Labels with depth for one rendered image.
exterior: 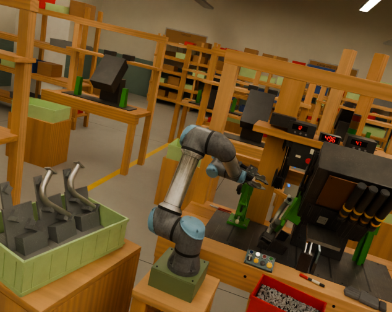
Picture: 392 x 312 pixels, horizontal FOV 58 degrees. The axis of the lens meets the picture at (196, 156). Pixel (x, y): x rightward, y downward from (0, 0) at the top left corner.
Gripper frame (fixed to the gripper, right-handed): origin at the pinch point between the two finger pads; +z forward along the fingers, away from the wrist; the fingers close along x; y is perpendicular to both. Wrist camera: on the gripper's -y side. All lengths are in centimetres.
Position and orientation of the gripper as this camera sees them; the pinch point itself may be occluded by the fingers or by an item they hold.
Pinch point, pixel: (264, 186)
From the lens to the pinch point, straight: 211.3
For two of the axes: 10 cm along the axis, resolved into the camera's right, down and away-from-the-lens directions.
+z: 8.3, 5.3, -1.4
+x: 5.4, -7.3, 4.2
